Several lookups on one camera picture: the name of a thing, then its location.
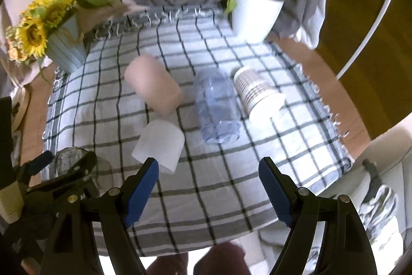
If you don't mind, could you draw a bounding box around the checked white tablecloth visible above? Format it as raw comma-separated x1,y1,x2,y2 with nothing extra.
42,4,353,258

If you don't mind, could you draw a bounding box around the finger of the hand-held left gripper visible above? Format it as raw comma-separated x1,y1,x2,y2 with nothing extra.
27,151,98,202
18,151,54,187

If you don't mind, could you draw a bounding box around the white ribbed plant pot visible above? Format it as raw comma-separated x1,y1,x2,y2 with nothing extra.
231,0,286,44

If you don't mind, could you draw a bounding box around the round wooden table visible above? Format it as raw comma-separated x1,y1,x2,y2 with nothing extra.
18,32,371,163

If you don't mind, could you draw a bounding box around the white curved rail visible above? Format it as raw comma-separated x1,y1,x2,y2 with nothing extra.
336,0,400,81

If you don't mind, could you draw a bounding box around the light blue ribbed pot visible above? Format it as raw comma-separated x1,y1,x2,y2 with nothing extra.
44,15,88,73

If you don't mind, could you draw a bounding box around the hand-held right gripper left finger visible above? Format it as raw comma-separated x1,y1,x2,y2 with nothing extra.
42,157,160,275

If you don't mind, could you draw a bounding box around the person's leg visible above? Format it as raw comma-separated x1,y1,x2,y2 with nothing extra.
192,241,247,275
146,257,189,275

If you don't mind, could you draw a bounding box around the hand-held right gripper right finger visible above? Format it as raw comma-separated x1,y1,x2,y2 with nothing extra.
258,157,378,275

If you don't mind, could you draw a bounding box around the person's left leg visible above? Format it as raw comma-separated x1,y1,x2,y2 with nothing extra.
146,257,189,275

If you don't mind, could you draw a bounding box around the white round object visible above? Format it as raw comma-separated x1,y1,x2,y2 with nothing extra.
9,87,32,131

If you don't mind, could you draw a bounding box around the clear glass cup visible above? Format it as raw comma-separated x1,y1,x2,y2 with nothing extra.
53,147,112,192

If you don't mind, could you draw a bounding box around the striped white paper cup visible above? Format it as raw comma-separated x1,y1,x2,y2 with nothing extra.
233,66,287,121

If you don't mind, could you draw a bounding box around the plain white cup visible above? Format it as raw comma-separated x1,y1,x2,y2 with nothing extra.
131,119,185,174

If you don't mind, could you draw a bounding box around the person's right leg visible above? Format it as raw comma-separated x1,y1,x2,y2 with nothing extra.
192,241,247,275

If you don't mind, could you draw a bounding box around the sunflower bouquet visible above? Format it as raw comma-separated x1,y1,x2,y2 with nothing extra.
4,0,123,67

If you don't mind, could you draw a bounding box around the pink cup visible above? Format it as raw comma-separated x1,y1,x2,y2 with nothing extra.
124,55,184,116

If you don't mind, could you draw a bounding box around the clear blue plastic cup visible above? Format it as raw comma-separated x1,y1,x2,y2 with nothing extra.
193,68,242,144

